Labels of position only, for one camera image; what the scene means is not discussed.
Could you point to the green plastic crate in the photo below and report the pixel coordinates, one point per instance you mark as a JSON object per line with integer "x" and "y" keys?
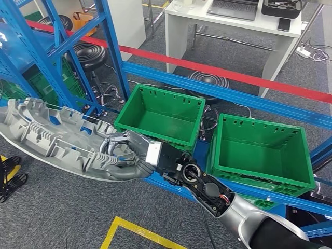
{"x": 41, "y": 86}
{"x": 10, "y": 91}
{"x": 259, "y": 203}
{"x": 259, "y": 161}
{"x": 166, "y": 127}

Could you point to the black robot foot mechanism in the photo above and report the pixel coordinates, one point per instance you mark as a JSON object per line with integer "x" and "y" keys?
{"x": 18, "y": 180}

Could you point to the steel tube table leg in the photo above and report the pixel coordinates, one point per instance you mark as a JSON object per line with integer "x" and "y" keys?
{"x": 308, "y": 26}
{"x": 150, "y": 17}

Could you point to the black round stool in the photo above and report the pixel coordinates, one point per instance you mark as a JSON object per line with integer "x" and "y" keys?
{"x": 63, "y": 22}
{"x": 85, "y": 55}

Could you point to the white cabinet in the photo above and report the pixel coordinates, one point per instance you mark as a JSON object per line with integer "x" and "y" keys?
{"x": 130, "y": 24}

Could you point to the orange bucket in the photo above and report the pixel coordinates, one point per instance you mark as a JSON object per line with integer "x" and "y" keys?
{"x": 80, "y": 24}

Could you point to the black ribbed round disc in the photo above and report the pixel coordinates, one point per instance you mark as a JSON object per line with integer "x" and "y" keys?
{"x": 207, "y": 79}

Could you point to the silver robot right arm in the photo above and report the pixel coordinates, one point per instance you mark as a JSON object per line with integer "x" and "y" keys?
{"x": 246, "y": 220}

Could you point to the red barrier tape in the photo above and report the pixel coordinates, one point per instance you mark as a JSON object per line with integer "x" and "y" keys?
{"x": 207, "y": 70}

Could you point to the white power strip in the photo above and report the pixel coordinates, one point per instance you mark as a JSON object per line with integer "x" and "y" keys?
{"x": 303, "y": 52}

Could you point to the clear plastic dish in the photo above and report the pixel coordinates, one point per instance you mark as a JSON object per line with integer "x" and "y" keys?
{"x": 181, "y": 6}

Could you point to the silver plastic hubcap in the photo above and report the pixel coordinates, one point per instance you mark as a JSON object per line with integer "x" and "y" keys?
{"x": 51, "y": 137}

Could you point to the white desk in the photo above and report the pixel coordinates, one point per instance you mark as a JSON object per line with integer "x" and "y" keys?
{"x": 176, "y": 41}

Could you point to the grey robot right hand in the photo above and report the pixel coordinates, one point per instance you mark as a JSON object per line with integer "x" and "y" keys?
{"x": 137, "y": 146}

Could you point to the blue metal shelf rack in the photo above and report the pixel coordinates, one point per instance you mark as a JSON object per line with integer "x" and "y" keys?
{"x": 233, "y": 97}
{"x": 13, "y": 44}

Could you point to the grey laptop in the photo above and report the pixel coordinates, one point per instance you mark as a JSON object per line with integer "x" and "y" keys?
{"x": 233, "y": 10}

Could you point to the yellow floor tape square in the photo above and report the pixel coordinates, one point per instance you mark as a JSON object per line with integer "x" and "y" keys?
{"x": 115, "y": 221}

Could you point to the black right wrist camera bracket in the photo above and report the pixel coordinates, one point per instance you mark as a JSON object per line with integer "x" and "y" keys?
{"x": 168, "y": 156}

